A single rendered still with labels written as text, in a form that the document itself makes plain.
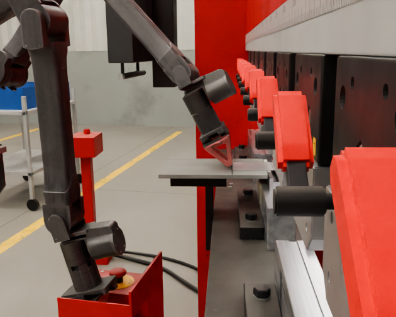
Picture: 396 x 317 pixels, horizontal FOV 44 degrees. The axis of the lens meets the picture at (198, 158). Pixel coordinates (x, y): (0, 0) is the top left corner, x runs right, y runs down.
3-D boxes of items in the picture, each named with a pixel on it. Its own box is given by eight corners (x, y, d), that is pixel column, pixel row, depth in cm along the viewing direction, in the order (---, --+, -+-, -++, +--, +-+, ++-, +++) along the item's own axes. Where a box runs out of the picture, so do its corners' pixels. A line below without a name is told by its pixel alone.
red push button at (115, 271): (113, 279, 114) (112, 265, 113) (129, 280, 113) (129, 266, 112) (106, 287, 110) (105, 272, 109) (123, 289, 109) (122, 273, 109)
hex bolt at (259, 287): (253, 292, 80) (253, 283, 80) (269, 292, 80) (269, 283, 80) (253, 300, 77) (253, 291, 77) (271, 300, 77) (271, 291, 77)
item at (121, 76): (141, 75, 273) (140, 60, 271) (146, 75, 272) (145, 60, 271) (117, 80, 229) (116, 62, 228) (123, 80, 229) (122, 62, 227)
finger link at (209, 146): (241, 155, 126) (224, 123, 125) (242, 161, 119) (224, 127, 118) (218, 167, 127) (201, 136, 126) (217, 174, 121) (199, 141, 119)
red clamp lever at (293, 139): (267, 85, 34) (275, 205, 28) (327, 85, 34) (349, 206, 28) (266, 104, 35) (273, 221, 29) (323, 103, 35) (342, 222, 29)
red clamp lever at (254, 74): (246, 66, 73) (247, 114, 67) (274, 66, 73) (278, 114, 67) (246, 75, 74) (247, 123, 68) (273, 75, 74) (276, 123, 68)
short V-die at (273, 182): (263, 170, 134) (263, 159, 133) (274, 170, 134) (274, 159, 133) (269, 190, 115) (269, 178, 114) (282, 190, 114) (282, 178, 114)
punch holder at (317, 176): (288, 204, 55) (292, 53, 51) (364, 204, 54) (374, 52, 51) (309, 259, 40) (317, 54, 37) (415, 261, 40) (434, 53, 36)
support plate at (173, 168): (167, 161, 136) (167, 158, 136) (262, 161, 135) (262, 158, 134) (158, 178, 119) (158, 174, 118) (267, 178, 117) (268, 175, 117)
